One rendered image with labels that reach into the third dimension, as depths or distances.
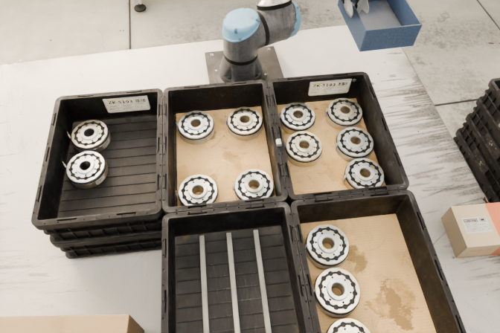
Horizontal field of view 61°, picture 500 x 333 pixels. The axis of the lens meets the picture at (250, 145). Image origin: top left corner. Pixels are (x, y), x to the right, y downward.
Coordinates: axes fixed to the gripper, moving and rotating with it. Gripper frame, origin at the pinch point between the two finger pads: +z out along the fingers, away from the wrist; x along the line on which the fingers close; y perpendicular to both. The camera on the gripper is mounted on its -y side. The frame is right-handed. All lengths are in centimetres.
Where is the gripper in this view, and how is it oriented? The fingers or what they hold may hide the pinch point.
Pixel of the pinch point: (353, 10)
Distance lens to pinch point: 119.4
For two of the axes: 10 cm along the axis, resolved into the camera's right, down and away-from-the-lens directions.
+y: 1.4, 8.1, -5.7
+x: 9.9, -1.7, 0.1
